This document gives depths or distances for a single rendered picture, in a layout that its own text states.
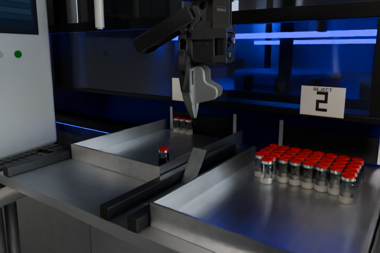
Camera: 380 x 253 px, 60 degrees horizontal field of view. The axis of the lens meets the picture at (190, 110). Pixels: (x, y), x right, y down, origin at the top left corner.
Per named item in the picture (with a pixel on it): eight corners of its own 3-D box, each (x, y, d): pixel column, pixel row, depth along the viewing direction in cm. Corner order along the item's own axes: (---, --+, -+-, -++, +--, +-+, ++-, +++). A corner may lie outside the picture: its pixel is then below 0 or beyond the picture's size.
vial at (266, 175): (263, 179, 62) (263, 155, 61) (274, 181, 61) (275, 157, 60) (258, 182, 60) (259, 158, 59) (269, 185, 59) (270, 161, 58)
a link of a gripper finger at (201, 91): (215, 123, 53) (216, 66, 52) (181, 121, 55) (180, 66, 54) (219, 119, 56) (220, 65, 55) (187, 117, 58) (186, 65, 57)
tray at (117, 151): (166, 129, 101) (166, 118, 101) (242, 142, 87) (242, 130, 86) (71, 158, 74) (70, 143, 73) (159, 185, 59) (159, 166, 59)
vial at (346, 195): (340, 197, 54) (342, 170, 53) (354, 200, 53) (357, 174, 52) (336, 202, 52) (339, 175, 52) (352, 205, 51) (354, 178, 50)
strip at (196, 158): (193, 176, 64) (193, 147, 63) (206, 179, 62) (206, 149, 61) (143, 203, 52) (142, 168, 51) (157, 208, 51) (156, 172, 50)
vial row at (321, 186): (257, 173, 65) (258, 150, 64) (357, 195, 55) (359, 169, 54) (252, 176, 63) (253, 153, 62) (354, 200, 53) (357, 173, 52)
